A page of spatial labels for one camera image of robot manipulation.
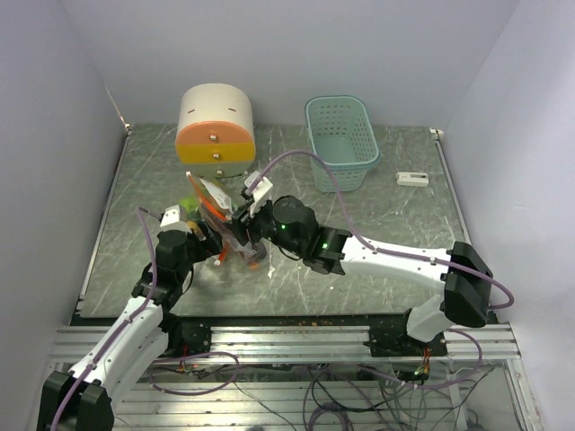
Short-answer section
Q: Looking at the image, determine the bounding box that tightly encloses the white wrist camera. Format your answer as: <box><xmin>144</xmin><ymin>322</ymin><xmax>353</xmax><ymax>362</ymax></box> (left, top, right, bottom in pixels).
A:
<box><xmin>160</xmin><ymin>205</ymin><xmax>191</xmax><ymax>233</ymax></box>
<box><xmin>243</xmin><ymin>171</ymin><xmax>273</xmax><ymax>217</ymax></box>

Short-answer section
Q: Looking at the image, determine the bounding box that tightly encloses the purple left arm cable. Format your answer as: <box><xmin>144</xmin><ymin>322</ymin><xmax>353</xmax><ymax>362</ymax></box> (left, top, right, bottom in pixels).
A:
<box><xmin>49</xmin><ymin>206</ymin><xmax>167</xmax><ymax>431</ymax></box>

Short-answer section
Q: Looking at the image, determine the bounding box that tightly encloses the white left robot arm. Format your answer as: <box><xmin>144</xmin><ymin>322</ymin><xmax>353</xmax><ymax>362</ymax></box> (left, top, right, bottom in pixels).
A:
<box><xmin>36</xmin><ymin>223</ymin><xmax>223</xmax><ymax>430</ymax></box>

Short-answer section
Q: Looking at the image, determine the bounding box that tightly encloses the zip bag with fake food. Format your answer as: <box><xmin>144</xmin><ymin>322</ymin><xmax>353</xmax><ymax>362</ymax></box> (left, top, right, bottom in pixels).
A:
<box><xmin>186</xmin><ymin>171</ymin><xmax>267</xmax><ymax>268</ymax></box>

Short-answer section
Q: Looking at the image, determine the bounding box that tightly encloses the small white device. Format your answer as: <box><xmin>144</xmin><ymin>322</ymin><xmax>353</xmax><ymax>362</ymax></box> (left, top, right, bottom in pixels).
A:
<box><xmin>396</xmin><ymin>172</ymin><xmax>429</xmax><ymax>188</ymax></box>

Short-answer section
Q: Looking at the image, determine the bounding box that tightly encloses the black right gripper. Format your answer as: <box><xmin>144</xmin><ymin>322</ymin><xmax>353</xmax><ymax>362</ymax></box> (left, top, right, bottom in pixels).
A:
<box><xmin>224</xmin><ymin>195</ymin><xmax>305</xmax><ymax>257</ymax></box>

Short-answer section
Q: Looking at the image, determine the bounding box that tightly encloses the light blue plastic basket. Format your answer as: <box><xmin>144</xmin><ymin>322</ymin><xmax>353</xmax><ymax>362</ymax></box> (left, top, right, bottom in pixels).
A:
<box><xmin>305</xmin><ymin>95</ymin><xmax>381</xmax><ymax>192</ymax></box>

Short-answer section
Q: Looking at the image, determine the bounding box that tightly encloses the round three-drawer cabinet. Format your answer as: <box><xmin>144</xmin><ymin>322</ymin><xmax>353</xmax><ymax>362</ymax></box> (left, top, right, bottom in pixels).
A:
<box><xmin>175</xmin><ymin>84</ymin><xmax>256</xmax><ymax>179</ymax></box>

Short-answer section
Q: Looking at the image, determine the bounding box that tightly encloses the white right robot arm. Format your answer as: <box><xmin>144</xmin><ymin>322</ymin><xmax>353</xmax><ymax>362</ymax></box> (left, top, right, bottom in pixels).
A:
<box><xmin>227</xmin><ymin>195</ymin><xmax>492</xmax><ymax>356</ymax></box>

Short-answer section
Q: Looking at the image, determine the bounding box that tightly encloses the zip bag with fruit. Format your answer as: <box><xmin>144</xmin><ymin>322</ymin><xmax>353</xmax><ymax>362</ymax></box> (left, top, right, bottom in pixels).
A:
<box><xmin>179</xmin><ymin>195</ymin><xmax>230</xmax><ymax>267</ymax></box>

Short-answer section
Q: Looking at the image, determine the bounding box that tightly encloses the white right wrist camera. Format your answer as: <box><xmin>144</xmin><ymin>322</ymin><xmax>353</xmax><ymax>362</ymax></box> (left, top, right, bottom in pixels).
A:
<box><xmin>243</xmin><ymin>171</ymin><xmax>273</xmax><ymax>217</ymax></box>

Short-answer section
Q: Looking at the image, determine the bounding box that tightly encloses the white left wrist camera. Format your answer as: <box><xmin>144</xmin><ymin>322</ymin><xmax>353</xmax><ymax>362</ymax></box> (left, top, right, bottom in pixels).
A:
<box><xmin>160</xmin><ymin>205</ymin><xmax>191</xmax><ymax>233</ymax></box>

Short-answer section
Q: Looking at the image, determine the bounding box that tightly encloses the aluminium frame rail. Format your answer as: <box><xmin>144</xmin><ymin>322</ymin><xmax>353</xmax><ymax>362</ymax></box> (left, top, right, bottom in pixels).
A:
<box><xmin>49</xmin><ymin>321</ymin><xmax>518</xmax><ymax>365</ymax></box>

